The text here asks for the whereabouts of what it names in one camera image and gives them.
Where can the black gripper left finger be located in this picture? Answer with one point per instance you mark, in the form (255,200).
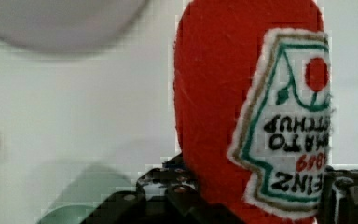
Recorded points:
(165,195)

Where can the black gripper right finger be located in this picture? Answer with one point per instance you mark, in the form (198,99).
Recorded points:
(339,203)

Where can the red plush ketchup bottle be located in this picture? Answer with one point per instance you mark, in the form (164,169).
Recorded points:
(253,105)

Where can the grey oval plate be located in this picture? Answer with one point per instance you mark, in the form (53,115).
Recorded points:
(65,25)

